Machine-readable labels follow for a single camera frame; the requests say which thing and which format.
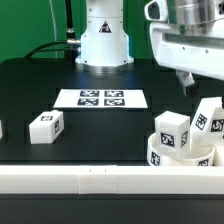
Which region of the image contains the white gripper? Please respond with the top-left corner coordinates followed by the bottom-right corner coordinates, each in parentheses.
top-left (149, 21), bottom-right (224, 97)

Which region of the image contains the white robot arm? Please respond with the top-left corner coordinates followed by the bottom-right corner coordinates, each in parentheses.
top-left (76, 0), bottom-right (224, 88)

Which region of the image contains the white marker sheet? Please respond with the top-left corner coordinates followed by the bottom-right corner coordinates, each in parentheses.
top-left (54, 89), bottom-right (148, 109)

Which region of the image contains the white right fence bar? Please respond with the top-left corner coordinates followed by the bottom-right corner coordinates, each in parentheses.
top-left (214, 144), bottom-right (224, 166)

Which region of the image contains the white fence bar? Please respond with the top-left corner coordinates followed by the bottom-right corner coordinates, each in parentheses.
top-left (0, 165), bottom-right (224, 195)
top-left (214, 144), bottom-right (224, 166)

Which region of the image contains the white front fence bar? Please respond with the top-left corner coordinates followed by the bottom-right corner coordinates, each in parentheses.
top-left (0, 165), bottom-right (224, 195)

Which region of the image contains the white object at left edge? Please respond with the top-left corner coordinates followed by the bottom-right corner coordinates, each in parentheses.
top-left (0, 120), bottom-right (3, 140)

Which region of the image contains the black cable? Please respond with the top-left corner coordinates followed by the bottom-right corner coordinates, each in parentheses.
top-left (23, 38), bottom-right (82, 60)

